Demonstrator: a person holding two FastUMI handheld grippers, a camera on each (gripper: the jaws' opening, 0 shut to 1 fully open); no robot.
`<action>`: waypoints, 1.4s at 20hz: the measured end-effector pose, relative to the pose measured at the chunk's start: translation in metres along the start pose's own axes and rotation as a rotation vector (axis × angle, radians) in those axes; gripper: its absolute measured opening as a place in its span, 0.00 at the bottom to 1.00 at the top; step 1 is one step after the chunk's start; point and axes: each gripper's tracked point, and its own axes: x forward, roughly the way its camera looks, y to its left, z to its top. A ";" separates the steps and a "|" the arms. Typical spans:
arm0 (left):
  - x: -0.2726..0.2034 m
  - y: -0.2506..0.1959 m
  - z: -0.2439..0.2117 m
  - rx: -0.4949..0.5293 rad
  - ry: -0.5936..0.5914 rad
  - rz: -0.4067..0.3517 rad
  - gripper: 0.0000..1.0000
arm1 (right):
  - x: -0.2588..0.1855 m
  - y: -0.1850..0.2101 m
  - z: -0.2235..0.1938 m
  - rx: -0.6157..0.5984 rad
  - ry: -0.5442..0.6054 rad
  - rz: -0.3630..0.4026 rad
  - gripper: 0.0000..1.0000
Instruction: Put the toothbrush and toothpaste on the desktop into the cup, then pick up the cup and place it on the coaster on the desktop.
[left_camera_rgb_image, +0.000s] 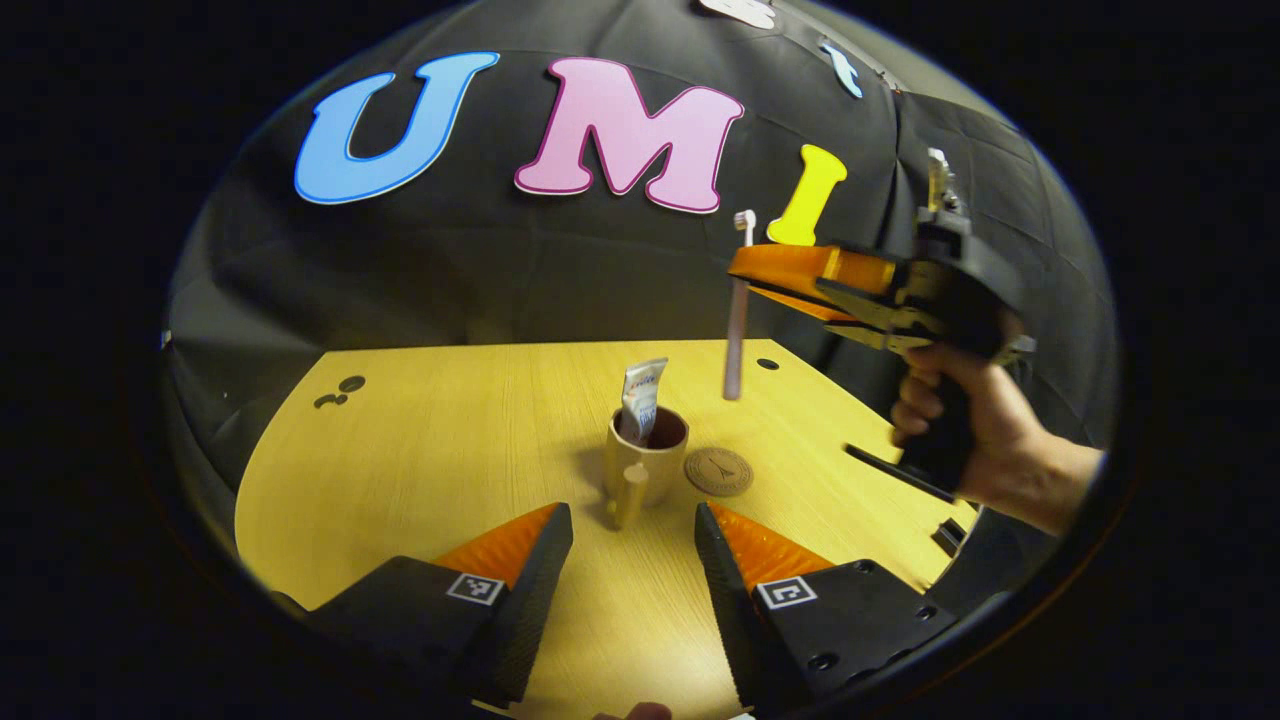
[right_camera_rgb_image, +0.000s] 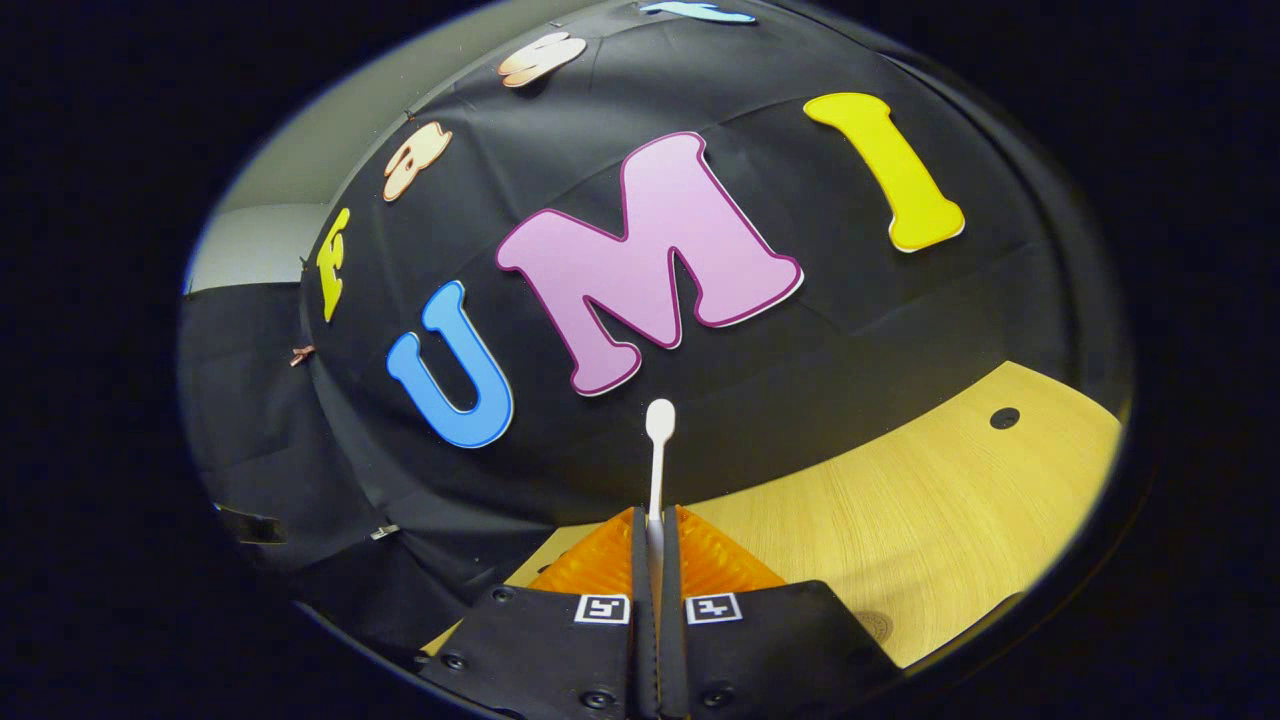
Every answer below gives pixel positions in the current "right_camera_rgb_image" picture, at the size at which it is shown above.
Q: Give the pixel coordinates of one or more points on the copper clip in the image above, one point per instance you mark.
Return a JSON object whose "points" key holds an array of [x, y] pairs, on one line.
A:
{"points": [[301, 354]]}

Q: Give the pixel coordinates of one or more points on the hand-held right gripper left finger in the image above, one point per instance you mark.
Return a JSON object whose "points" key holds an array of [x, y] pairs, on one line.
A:
{"points": [[641, 640]]}

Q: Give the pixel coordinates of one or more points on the silver clip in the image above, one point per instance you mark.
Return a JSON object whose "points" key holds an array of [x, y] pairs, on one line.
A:
{"points": [[384, 532]]}

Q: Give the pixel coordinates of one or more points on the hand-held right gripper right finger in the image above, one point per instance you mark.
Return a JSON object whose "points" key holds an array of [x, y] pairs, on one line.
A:
{"points": [[672, 640]]}

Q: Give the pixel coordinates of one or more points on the pale pink toothbrush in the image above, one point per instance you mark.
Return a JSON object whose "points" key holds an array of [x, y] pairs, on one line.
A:
{"points": [[657, 470]]}

